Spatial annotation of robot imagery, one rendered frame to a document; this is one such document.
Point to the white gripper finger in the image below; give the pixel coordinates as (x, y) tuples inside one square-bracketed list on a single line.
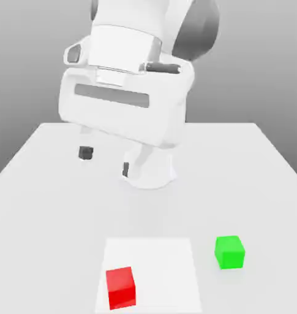
[(136, 159), (85, 152)]

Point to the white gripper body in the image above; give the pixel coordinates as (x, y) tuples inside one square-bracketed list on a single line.
[(118, 117)]

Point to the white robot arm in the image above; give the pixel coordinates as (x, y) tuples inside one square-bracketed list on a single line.
[(128, 22)]

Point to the small red cube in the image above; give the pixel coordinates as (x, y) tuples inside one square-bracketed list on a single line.
[(120, 292)]

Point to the small green cube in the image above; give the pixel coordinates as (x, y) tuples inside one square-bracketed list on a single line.
[(230, 255)]

